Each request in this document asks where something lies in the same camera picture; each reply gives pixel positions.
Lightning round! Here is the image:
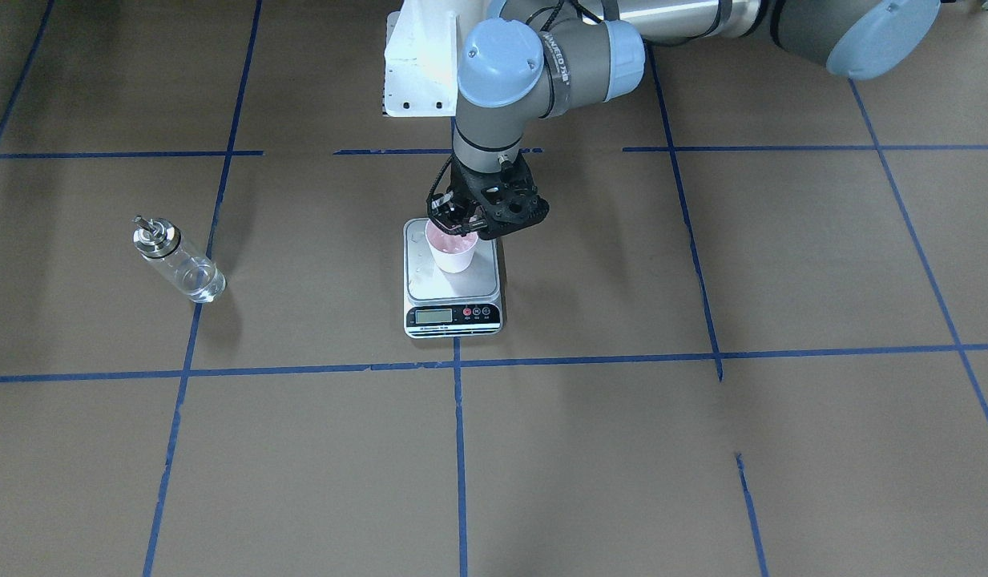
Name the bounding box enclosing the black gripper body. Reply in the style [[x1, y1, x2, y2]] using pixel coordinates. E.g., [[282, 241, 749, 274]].
[[426, 154, 550, 240]]

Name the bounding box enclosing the clear glass sauce bottle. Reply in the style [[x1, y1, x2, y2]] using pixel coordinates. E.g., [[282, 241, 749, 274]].
[[132, 215, 226, 303]]

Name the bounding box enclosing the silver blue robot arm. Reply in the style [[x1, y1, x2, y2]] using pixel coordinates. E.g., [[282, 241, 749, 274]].
[[427, 1, 941, 240]]

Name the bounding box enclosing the silver digital kitchen scale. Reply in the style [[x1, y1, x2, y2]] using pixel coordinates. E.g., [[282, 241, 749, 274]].
[[403, 218, 503, 339]]

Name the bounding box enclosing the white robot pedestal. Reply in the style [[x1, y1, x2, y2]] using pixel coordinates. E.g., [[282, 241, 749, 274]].
[[383, 1, 489, 118]]

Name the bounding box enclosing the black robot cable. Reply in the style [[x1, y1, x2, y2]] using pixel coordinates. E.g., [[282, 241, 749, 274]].
[[534, 0, 623, 33]]

